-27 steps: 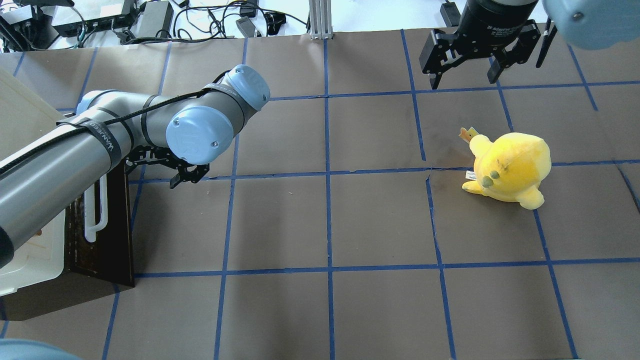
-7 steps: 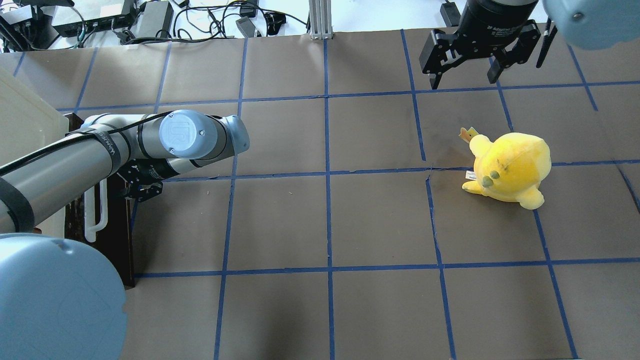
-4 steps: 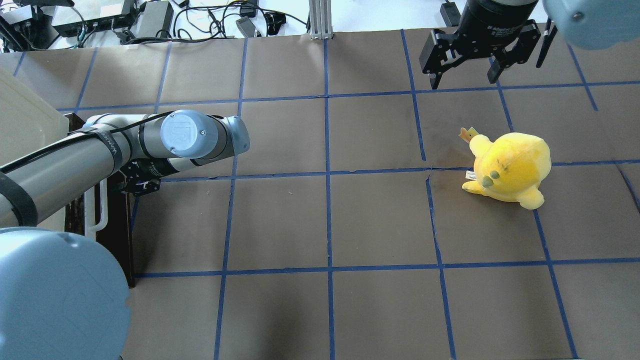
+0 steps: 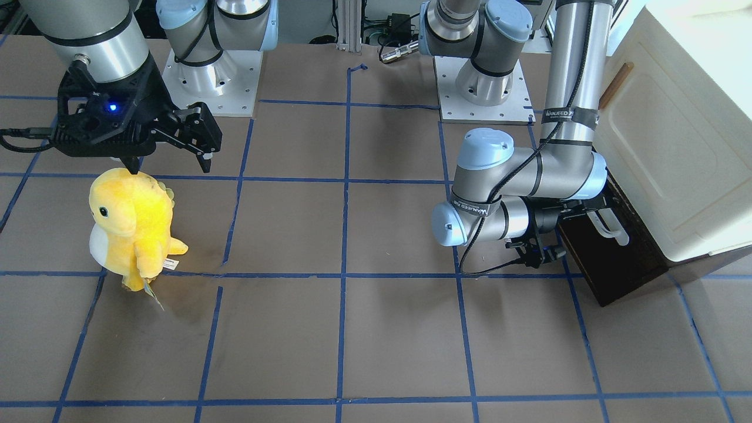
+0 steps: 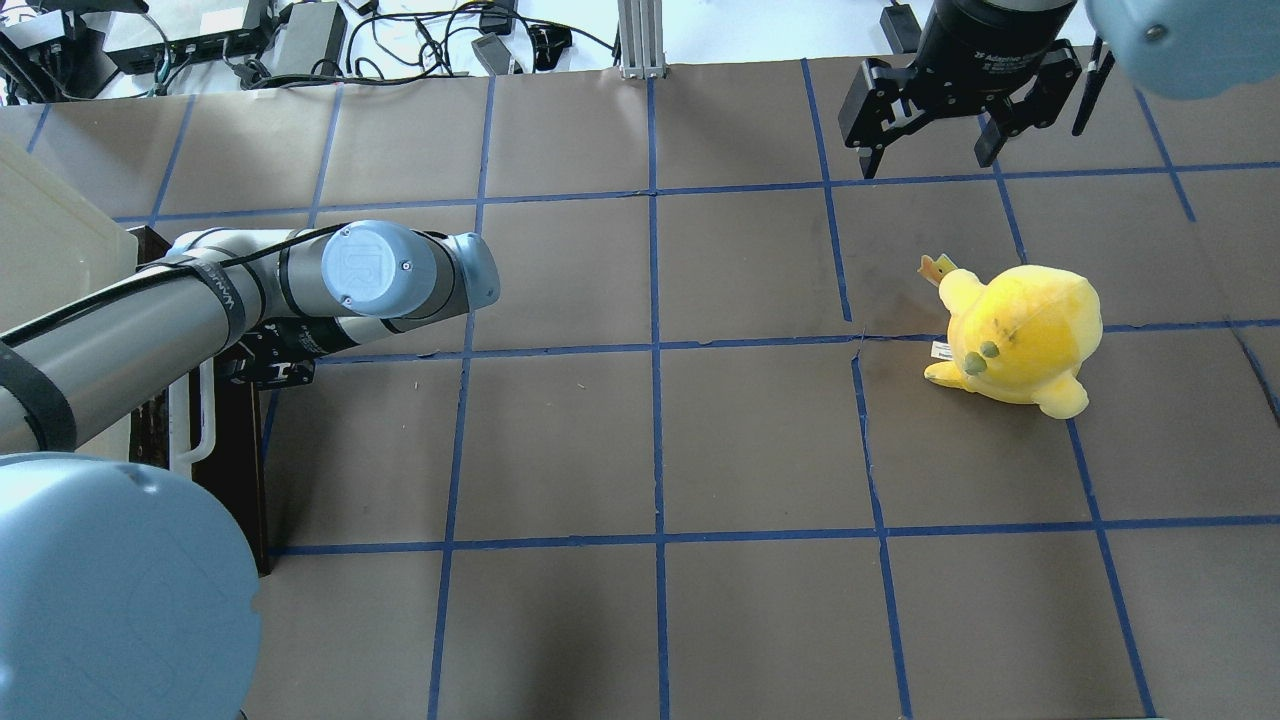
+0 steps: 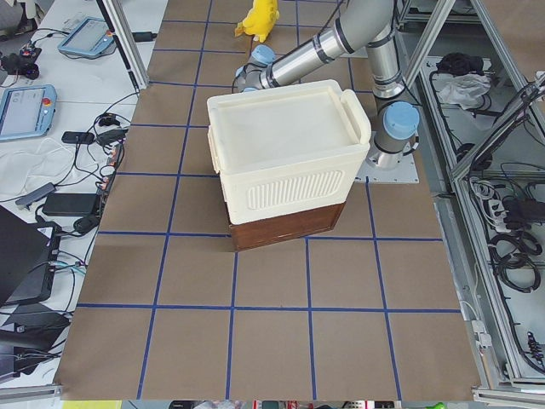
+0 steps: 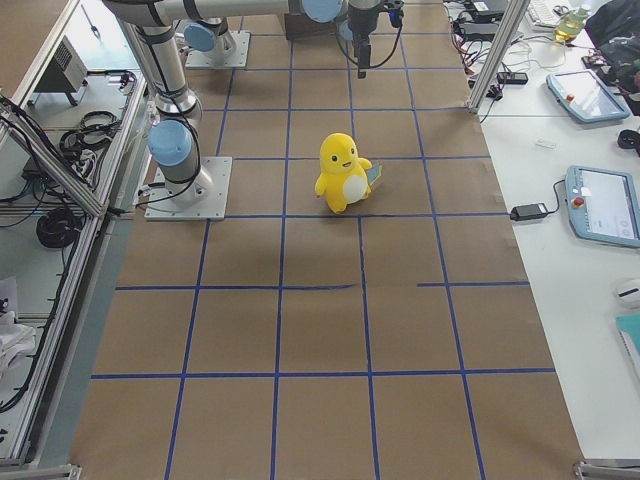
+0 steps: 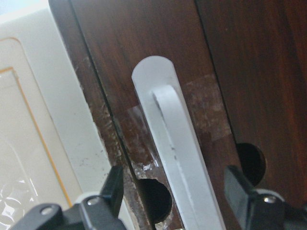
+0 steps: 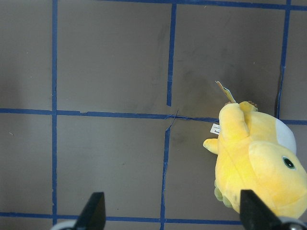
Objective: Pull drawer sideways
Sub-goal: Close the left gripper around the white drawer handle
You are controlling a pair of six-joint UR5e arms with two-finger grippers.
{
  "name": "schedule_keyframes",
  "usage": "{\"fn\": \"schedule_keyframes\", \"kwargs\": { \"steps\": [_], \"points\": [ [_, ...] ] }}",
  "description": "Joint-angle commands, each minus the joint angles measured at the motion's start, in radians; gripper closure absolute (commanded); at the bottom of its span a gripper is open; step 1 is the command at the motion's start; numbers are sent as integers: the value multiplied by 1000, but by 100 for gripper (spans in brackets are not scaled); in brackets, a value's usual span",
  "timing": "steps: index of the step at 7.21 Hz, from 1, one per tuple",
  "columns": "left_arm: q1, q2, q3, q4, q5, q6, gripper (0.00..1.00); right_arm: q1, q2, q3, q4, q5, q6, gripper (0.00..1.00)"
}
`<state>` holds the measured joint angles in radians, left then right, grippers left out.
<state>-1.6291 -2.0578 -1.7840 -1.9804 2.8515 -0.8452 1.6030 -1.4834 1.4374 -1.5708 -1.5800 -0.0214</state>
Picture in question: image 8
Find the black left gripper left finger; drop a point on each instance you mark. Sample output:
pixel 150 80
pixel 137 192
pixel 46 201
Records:
pixel 113 189

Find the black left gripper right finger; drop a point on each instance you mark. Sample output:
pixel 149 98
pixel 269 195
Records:
pixel 237 190

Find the white drawer handle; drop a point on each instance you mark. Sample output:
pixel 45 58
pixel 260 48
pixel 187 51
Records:
pixel 164 107

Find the cream plastic storage box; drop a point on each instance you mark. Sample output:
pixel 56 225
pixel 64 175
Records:
pixel 52 162

